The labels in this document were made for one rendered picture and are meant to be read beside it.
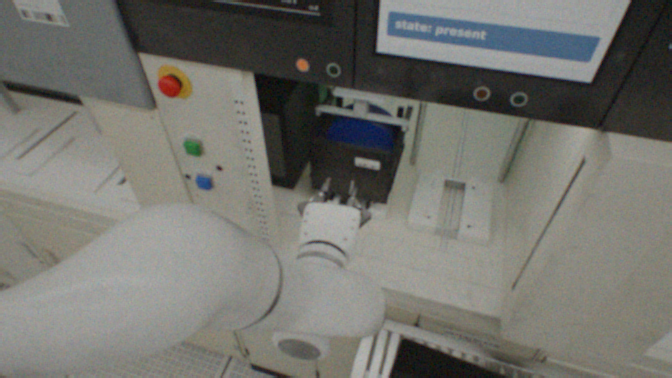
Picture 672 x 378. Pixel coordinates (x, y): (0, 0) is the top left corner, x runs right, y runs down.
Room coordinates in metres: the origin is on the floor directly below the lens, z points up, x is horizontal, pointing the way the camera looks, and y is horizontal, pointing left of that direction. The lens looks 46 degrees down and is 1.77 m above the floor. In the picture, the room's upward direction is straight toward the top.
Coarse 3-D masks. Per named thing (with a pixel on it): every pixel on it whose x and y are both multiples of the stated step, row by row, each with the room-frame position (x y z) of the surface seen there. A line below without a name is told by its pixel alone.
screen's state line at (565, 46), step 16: (400, 16) 0.56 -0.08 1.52; (416, 16) 0.55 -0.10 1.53; (432, 16) 0.55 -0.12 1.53; (400, 32) 0.56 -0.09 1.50; (416, 32) 0.55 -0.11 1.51; (432, 32) 0.55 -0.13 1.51; (448, 32) 0.54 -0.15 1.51; (464, 32) 0.53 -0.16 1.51; (480, 32) 0.53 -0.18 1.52; (496, 32) 0.52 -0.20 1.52; (512, 32) 0.52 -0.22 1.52; (528, 32) 0.51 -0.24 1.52; (544, 32) 0.51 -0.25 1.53; (560, 32) 0.50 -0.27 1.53; (480, 48) 0.53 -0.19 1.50; (496, 48) 0.52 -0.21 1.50; (512, 48) 0.52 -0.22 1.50; (528, 48) 0.51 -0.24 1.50; (544, 48) 0.50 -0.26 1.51; (560, 48) 0.50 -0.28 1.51; (576, 48) 0.49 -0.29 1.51; (592, 48) 0.49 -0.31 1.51
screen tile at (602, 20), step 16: (512, 0) 0.52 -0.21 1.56; (528, 0) 0.52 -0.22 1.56; (544, 0) 0.51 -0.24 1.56; (560, 0) 0.51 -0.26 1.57; (576, 0) 0.50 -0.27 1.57; (592, 0) 0.50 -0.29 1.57; (608, 0) 0.49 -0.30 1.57; (528, 16) 0.51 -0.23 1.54; (544, 16) 0.51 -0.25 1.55; (560, 16) 0.50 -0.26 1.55; (576, 16) 0.50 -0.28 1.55; (592, 16) 0.49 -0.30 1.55; (608, 16) 0.49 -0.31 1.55
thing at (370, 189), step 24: (336, 96) 1.00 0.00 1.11; (360, 96) 0.84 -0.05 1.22; (384, 96) 0.84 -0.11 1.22; (384, 120) 0.86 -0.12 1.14; (408, 120) 0.86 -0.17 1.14; (312, 144) 0.81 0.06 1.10; (336, 144) 0.80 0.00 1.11; (312, 168) 0.81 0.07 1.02; (336, 168) 0.80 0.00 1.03; (360, 168) 0.78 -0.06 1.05; (384, 168) 0.76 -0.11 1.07; (336, 192) 0.79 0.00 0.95; (360, 192) 0.78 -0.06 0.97; (384, 192) 0.76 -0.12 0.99
